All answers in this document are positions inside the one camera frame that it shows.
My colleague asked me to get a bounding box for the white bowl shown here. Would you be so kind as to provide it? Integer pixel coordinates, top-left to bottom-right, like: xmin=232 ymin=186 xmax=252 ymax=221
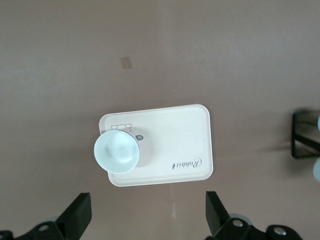
xmin=93 ymin=129 xmax=145 ymax=175

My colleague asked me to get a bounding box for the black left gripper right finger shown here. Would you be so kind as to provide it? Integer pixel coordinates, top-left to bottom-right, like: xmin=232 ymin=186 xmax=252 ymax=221
xmin=205 ymin=191 xmax=252 ymax=240

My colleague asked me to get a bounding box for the brown tape patch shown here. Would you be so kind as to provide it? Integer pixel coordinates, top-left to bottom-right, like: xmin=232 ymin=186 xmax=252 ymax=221
xmin=120 ymin=56 xmax=132 ymax=70

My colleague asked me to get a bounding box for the beige rabbit print tray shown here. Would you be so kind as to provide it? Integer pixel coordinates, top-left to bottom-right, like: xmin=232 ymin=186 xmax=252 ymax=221
xmin=98 ymin=103 xmax=214 ymax=188

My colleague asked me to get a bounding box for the black wire cup rack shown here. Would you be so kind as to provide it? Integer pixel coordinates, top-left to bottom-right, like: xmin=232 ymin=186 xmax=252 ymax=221
xmin=291 ymin=107 xmax=320 ymax=160

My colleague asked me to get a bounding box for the grey cup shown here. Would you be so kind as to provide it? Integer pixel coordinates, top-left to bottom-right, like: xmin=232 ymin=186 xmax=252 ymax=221
xmin=313 ymin=156 xmax=320 ymax=184

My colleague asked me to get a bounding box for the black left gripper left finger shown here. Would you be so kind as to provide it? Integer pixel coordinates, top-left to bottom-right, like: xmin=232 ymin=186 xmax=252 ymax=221
xmin=31 ymin=192 xmax=91 ymax=240

